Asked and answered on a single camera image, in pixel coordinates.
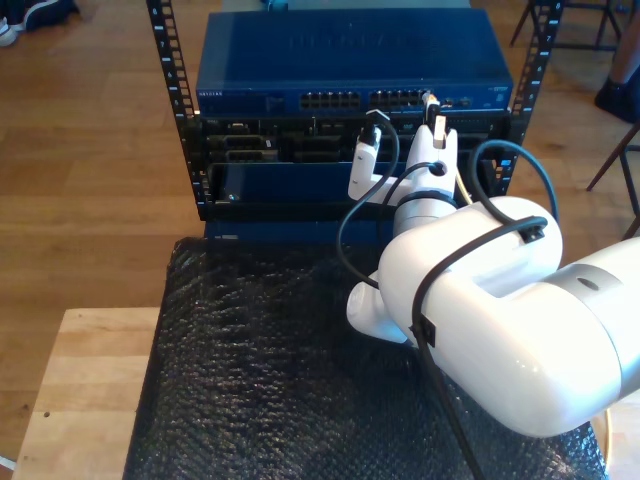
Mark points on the person's leg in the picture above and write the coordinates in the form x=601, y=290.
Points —
x=622, y=95

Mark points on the blue rack base panel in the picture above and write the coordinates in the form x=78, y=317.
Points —
x=280, y=232

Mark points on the black metal stool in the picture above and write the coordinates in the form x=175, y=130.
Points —
x=590, y=47

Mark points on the person's foot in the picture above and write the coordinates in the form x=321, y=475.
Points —
x=6, y=32
x=50, y=12

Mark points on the blue network switch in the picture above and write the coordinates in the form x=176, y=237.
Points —
x=325, y=55

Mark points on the black rack frame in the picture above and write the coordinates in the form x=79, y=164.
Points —
x=170, y=60

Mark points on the black bubble wrap mat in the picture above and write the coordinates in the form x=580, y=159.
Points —
x=250, y=400

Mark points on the black rack drawer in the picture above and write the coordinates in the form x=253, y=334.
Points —
x=280, y=190

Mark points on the dark legged chair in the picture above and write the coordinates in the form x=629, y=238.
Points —
x=627, y=165

